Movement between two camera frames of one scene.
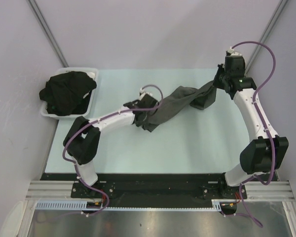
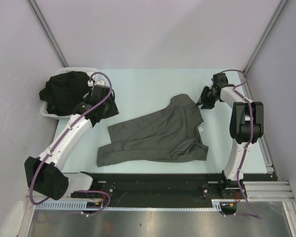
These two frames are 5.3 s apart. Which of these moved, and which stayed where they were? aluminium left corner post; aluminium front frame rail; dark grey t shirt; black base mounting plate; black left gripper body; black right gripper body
Moved: black left gripper body; black right gripper body; dark grey t shirt
Stayed: aluminium front frame rail; aluminium left corner post; black base mounting plate
